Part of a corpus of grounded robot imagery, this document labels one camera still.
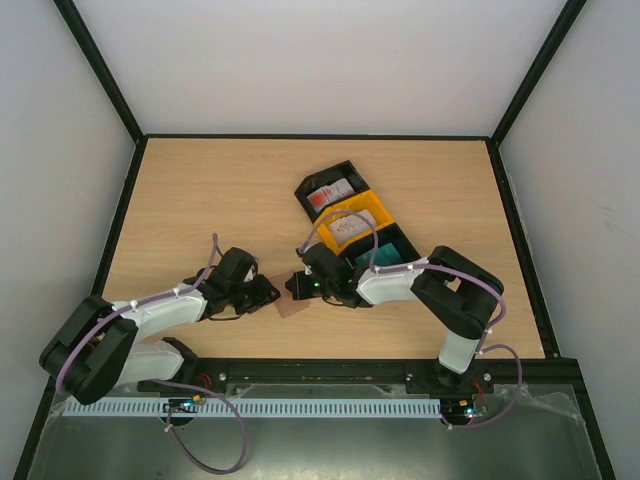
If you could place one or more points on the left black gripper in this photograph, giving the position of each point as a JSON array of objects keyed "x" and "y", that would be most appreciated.
[{"x": 264, "y": 296}]

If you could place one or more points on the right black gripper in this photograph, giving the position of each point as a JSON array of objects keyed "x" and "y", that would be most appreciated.
[{"x": 303, "y": 284}]

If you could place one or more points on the brown leather card holder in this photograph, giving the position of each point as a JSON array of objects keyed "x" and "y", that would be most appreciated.
[{"x": 285, "y": 304}]

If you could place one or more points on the yellow bin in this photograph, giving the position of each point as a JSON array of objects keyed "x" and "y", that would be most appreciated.
[{"x": 368, "y": 200}]

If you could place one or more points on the black bin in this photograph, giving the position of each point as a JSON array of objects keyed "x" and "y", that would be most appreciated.
[
  {"x": 344, "y": 169},
  {"x": 389, "y": 234}
]

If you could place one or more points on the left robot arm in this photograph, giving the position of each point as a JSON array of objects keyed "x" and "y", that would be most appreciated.
[{"x": 102, "y": 345}]

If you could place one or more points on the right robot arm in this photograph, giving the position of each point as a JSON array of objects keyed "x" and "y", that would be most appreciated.
[{"x": 464, "y": 297}]

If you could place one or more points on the white patterned card stack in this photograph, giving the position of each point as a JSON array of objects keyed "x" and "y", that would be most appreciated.
[{"x": 348, "y": 227}]

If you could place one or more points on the red white card stack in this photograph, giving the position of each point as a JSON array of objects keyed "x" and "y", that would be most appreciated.
[{"x": 329, "y": 194}]

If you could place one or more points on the teal card stack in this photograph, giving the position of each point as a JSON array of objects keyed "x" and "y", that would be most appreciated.
[{"x": 387, "y": 255}]

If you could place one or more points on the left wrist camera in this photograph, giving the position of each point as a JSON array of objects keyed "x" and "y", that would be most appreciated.
[{"x": 252, "y": 271}]

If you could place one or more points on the light blue cable duct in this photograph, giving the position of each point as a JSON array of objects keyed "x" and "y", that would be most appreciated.
[{"x": 259, "y": 408}]

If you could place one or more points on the black frame rail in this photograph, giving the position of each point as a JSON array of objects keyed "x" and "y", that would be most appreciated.
[{"x": 417, "y": 376}]

